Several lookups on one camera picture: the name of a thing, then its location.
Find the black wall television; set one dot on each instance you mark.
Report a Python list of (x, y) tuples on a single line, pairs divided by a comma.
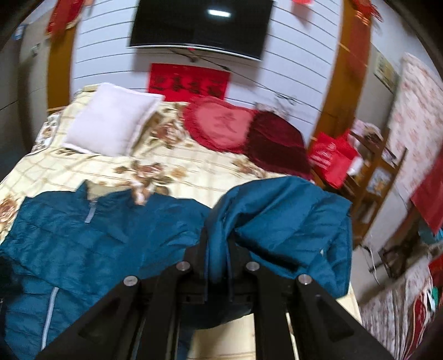
[(236, 28)]

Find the dark red velvet cushion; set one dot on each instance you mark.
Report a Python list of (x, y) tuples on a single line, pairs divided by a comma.
[(276, 146)]

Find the red shopping bag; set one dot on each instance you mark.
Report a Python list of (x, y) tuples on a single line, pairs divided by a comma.
[(331, 158)]

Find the wooden shelf rack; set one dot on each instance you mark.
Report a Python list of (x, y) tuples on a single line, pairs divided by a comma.
[(372, 176)]

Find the white square pillow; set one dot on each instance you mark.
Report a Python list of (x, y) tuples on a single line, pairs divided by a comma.
[(112, 121)]

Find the red hanging festive ornament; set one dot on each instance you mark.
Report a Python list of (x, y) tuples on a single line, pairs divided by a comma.
[(65, 15)]

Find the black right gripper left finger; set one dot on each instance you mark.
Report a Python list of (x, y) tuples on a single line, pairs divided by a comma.
[(141, 318)]

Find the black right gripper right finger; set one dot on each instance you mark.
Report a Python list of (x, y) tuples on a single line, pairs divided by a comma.
[(296, 319)]

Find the teal quilted puffer jacket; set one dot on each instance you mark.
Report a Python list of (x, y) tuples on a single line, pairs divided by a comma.
[(67, 251)]

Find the floral pink white curtain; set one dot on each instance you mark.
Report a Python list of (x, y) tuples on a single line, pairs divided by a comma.
[(415, 123)]

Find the red banner with characters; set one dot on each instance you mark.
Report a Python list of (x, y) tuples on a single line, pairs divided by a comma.
[(184, 83)]

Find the floral checked bed cover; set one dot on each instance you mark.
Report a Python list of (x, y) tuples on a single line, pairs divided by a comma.
[(166, 156)]

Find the grey refrigerator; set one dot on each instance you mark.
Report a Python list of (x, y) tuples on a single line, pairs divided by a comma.
[(23, 93)]

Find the red heart-shaped cushion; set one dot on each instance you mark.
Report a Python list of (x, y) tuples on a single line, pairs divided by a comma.
[(217, 125)]

